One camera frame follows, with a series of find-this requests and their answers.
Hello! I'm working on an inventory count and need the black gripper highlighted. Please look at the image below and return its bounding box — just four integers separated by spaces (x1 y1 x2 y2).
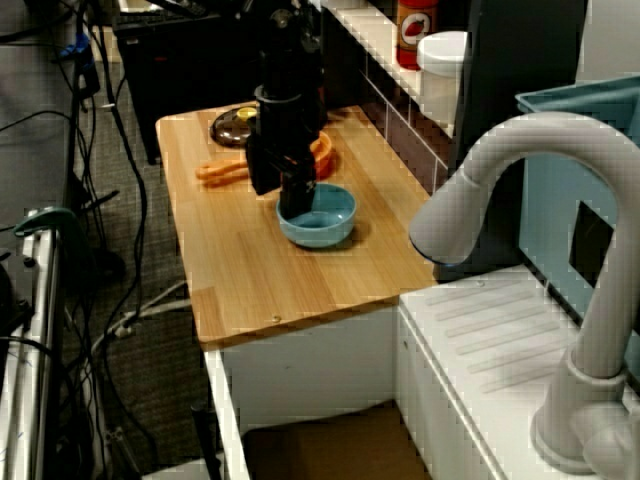
243 83 330 219

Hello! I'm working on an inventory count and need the orange toy frying pan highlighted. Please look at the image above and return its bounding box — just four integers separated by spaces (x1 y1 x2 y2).
195 130 334 189

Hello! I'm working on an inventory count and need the light blue bowl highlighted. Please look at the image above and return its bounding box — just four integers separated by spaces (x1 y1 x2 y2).
275 182 358 250

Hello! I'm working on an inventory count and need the brown lid with yellow knob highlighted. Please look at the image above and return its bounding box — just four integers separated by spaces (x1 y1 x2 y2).
208 105 262 150

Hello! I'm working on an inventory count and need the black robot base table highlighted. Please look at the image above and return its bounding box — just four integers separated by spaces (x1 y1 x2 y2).
112 9 264 167

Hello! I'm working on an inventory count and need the white toy sink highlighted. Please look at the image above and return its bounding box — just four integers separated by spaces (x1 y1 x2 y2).
203 264 640 480

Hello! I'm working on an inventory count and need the white plastic container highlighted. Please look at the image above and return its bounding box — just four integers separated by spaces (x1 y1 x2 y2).
415 30 469 119

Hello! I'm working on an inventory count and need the red sauce bottle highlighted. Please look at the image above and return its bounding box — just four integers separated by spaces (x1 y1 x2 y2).
395 0 438 72

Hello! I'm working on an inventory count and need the grey toy faucet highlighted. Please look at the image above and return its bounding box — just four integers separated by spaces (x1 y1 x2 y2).
407 110 640 477

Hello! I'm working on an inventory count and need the dark kitchen upright panel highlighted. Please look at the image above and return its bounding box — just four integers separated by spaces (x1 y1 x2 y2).
446 0 589 282

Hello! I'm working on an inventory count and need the teal plastic bin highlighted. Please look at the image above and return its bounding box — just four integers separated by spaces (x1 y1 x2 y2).
514 74 640 362

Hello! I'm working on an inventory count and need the long black cable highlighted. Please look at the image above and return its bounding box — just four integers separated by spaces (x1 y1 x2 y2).
97 0 152 352

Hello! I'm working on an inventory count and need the white cable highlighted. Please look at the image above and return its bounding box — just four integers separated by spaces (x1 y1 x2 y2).
91 279 194 354

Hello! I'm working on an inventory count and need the green clamp handle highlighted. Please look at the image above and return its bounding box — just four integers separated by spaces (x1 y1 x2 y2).
11 206 79 239

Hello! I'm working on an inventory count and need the black bar handle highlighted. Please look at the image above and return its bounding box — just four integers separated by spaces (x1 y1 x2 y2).
189 403 224 480

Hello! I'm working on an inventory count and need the aluminium frame rail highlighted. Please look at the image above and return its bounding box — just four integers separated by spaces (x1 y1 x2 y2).
0 214 69 480

